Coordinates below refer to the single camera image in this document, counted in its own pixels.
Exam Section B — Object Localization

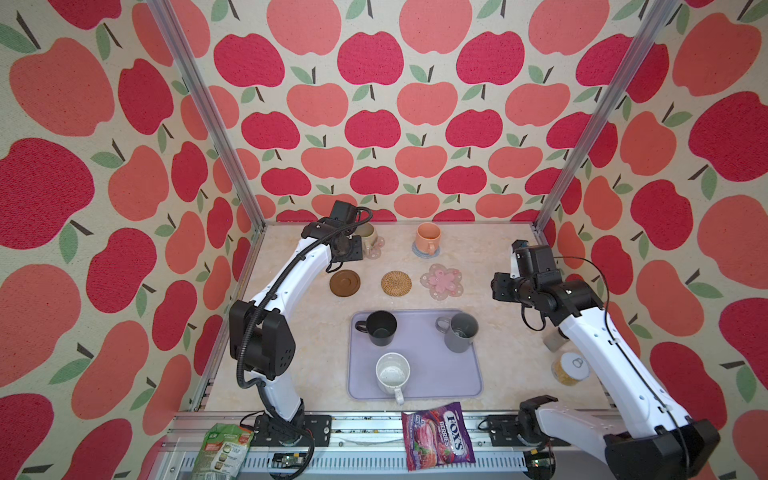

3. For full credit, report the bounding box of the cream beige mug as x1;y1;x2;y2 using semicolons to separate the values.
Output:
356;222;378;255

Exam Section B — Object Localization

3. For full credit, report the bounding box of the pink flower coaster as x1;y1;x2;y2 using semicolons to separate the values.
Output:
363;237;385;260
420;264;464;301

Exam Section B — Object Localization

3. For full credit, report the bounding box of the brown wooden round coaster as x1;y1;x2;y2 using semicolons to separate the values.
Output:
329;269;361;297

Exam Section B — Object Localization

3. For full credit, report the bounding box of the woven rattan round coaster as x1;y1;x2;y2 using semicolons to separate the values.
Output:
381;271;412;297

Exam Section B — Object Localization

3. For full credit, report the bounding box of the black mug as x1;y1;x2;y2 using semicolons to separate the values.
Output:
354;310;397;347

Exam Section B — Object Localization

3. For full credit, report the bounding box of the peach orange mug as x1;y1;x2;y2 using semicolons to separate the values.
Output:
414;222;441;254

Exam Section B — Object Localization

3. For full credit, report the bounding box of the grey woven round coaster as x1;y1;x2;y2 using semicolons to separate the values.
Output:
412;242;441;259

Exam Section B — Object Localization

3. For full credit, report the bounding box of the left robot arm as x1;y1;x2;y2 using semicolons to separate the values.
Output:
229;201;373;445

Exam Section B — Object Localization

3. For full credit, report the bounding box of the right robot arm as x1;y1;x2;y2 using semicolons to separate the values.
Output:
491;272;720;479

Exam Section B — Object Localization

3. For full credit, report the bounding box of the grey mug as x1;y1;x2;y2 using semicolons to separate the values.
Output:
435;313;479;353

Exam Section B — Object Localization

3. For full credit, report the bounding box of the grey jar dark lid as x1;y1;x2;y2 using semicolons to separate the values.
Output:
543;328;570;352

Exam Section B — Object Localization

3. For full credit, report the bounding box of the yellow jar white lid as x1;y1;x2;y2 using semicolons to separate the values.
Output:
551;352;591;386

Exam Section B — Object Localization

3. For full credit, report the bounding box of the lavender tray mat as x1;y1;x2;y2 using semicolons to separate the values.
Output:
347;309;483;401

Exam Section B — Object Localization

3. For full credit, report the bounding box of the white mug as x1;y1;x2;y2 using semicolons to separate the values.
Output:
375;352;411;405

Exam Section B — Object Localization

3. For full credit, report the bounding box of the purple Fox's candy bag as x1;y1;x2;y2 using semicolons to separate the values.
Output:
401;402;476;472

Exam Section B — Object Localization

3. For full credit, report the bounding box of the green snack packet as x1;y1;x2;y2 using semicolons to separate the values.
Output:
192;423;254;480

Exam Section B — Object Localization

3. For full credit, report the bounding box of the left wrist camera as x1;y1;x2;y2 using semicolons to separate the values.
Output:
328;200;358;224

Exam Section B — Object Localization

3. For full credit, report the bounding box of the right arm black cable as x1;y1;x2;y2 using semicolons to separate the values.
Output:
518;256;697;480

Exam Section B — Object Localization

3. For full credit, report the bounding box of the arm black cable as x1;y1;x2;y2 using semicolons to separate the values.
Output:
518;256;697;480
235;206;374;480

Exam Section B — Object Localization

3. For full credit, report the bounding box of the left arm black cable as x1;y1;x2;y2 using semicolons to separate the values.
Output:
235;206;374;480

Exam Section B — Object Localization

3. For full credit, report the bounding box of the right corner aluminium post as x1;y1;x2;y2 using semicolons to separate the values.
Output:
532;0;682;243

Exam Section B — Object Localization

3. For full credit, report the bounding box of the corner aluminium post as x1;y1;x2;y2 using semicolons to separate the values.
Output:
148;0;266;234
532;0;682;243

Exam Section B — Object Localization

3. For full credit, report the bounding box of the aluminium front rail frame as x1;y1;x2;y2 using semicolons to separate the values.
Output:
138;410;615;479

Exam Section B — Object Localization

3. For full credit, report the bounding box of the left corner aluminium post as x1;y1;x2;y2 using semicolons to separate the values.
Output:
148;0;266;234

